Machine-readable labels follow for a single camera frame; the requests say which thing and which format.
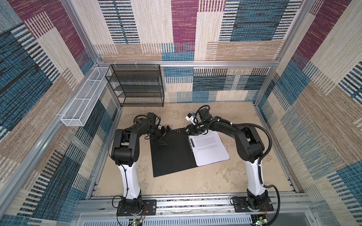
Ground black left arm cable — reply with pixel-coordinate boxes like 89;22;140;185
107;114;162;210

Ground aluminium front rail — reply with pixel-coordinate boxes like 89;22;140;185
72;192;314;220

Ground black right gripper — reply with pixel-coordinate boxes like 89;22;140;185
181;121;206;136

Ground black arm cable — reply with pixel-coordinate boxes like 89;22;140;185
107;114;162;210
195;105;281;226

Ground white wire mesh tray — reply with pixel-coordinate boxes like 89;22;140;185
61;67;108;127

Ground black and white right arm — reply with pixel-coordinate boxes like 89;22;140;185
185;117;271;211

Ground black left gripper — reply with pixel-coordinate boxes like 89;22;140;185
147;127;174;147

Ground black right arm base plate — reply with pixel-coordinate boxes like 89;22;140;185
229;196;276;213

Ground red and black ring binder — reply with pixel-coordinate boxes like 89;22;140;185
150;128;198;177

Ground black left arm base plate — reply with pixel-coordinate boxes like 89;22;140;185
117;199;157;217

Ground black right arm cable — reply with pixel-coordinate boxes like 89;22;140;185
195;105;281;226

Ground black wire mesh file rack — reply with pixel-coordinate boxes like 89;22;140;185
105;64;165;107

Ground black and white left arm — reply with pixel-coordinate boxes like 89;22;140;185
109;113;168;216

